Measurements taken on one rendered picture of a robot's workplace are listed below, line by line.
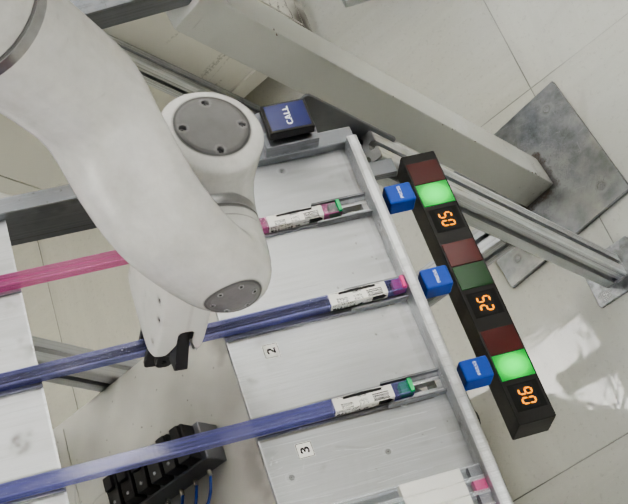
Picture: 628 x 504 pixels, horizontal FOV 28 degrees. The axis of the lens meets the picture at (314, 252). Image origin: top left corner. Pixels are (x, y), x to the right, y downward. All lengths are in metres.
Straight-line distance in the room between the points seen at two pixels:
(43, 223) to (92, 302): 1.43
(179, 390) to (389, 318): 0.43
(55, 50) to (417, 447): 0.56
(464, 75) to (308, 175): 0.93
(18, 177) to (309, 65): 1.05
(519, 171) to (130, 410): 0.73
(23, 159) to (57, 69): 1.66
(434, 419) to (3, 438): 0.40
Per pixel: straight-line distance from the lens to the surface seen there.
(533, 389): 1.26
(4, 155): 2.48
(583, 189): 2.04
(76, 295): 2.82
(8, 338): 1.26
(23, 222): 1.34
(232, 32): 1.53
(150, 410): 1.65
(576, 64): 2.14
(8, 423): 1.21
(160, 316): 1.10
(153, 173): 0.89
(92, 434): 1.73
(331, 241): 1.31
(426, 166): 1.39
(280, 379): 1.22
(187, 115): 0.98
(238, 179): 0.97
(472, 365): 1.24
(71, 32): 0.84
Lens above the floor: 1.73
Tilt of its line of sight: 47 degrees down
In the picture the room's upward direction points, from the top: 70 degrees counter-clockwise
